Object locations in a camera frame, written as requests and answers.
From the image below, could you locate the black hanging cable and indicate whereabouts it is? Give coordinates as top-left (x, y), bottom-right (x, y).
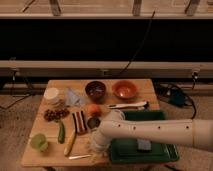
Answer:
top-left (117, 9), bottom-right (157, 76)

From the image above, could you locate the silver metal fork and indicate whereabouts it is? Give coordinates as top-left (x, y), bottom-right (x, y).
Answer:
top-left (68, 154), bottom-right (91, 160)

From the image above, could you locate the light blue cloth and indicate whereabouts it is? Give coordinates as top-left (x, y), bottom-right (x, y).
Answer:
top-left (65, 88), bottom-right (85, 107)

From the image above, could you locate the black floor cable right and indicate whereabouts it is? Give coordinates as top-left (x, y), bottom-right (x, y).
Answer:
top-left (154, 71), bottom-right (201, 120)

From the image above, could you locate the white lidded jar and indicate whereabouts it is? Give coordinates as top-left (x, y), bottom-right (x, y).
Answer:
top-left (44, 88), bottom-right (61, 107)

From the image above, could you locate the green cucumber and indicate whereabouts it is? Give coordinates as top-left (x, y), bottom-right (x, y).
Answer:
top-left (58, 121), bottom-right (65, 144)

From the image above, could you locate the black floor cable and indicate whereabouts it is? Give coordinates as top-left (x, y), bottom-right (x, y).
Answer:
top-left (0, 68), bottom-right (36, 111)
top-left (154, 71), bottom-right (201, 120)

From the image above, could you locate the bunch of red grapes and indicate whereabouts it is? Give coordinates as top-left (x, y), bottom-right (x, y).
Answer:
top-left (44, 108), bottom-right (69, 122)

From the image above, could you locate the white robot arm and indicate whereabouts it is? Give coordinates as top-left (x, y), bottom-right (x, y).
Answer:
top-left (90, 110), bottom-right (213, 154)

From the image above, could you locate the wooden table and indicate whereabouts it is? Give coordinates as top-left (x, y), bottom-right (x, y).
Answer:
top-left (21, 79), bottom-right (160, 167)

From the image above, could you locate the green plastic tray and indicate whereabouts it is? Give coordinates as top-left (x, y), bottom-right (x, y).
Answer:
top-left (108, 110), bottom-right (179, 164)

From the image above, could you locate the black power adapter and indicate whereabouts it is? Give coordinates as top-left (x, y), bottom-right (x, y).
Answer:
top-left (169, 90), bottom-right (185, 107)

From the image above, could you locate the white handled knife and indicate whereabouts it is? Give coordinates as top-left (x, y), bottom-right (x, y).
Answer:
top-left (107, 101), bottom-right (149, 109)

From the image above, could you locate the small metal cup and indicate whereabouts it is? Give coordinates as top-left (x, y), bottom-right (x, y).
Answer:
top-left (87, 117), bottom-right (101, 130)

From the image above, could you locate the grey blue sponge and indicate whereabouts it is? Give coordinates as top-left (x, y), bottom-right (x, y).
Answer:
top-left (137, 139), bottom-right (151, 152)

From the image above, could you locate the orange fruit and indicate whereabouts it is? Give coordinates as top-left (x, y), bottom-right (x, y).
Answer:
top-left (87, 104), bottom-right (101, 117)

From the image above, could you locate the dark maroon bowl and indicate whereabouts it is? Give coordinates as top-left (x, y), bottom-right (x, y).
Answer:
top-left (85, 81), bottom-right (106, 101)

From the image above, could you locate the orange red bowl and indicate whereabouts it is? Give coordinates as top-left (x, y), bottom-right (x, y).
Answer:
top-left (112, 80), bottom-right (138, 99)

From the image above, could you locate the green plastic cup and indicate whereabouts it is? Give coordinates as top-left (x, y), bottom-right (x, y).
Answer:
top-left (30, 133), bottom-right (48, 152)

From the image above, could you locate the black floor cable left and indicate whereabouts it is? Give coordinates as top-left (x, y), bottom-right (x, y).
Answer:
top-left (0, 68), bottom-right (36, 111)

